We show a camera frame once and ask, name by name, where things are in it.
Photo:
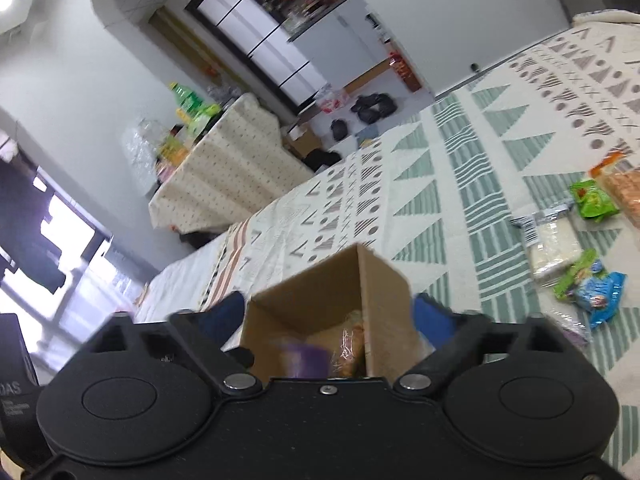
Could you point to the dark framed glass door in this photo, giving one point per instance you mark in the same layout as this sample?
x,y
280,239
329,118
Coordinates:
x,y
260,35

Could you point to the green soda bottle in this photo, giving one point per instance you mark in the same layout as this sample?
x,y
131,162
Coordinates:
x,y
187,97

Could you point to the clear bottle of yellow oil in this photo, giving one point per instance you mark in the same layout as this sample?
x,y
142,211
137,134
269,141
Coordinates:
x,y
172,147

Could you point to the green tissue pack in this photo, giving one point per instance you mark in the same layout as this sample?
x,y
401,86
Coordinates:
x,y
205,117

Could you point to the red labelled floor bottle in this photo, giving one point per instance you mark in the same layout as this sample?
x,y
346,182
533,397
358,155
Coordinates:
x,y
405,72

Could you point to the flat package on floor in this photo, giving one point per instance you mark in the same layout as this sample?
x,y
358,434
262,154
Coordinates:
x,y
367,134

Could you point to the round table with dotted tablecloth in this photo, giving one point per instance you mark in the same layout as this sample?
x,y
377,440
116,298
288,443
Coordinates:
x,y
235,170

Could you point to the lilac round snack packet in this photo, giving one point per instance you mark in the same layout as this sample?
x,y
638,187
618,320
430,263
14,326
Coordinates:
x,y
575,331

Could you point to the light blue snack packet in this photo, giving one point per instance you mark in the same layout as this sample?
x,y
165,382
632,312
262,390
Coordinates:
x,y
602,296

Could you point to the white rice cake packet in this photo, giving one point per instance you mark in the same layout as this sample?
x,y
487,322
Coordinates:
x,y
550,245

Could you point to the pink pack of water bottles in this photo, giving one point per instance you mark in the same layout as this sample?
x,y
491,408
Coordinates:
x,y
332,102

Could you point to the small green snack packet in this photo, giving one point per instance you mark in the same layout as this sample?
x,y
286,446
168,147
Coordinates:
x,y
575,272

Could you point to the bubble wrap sheet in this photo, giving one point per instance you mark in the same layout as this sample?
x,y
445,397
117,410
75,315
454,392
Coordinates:
x,y
140,155

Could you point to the white bed sheet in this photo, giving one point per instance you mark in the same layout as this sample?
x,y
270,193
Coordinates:
x,y
190,275

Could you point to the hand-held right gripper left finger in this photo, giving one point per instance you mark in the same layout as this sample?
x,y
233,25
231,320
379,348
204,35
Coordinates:
x,y
227,317

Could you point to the bright window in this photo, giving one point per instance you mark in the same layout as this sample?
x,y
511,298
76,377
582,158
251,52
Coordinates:
x,y
65,240

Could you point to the long purple snack packet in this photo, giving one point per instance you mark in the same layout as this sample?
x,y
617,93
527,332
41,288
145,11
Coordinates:
x,y
305,360

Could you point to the cardboard box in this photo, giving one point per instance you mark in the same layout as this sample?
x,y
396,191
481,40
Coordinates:
x,y
385,300

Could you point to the bright green snack packet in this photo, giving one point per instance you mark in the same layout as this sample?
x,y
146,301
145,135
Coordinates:
x,y
592,199

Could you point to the orange cracker packet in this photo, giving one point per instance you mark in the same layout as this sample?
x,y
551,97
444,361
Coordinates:
x,y
625,185

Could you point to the patterned woven blanket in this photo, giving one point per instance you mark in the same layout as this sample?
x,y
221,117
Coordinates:
x,y
475,185

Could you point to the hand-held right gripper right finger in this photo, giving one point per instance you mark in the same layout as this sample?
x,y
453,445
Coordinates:
x,y
435,317

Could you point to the black slipper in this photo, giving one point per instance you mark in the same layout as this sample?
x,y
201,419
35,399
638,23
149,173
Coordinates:
x,y
369,115
365,102
387,105
340,130

